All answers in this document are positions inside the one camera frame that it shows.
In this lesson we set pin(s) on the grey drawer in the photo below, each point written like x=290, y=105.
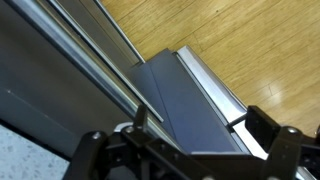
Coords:
x=63, y=71
x=204, y=117

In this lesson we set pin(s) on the grey top drawer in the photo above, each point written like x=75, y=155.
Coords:
x=63, y=71

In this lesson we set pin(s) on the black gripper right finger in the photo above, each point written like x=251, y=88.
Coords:
x=287, y=147

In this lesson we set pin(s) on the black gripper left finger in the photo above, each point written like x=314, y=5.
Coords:
x=133, y=147

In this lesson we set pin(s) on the grey lower drawer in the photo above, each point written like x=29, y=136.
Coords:
x=204, y=117

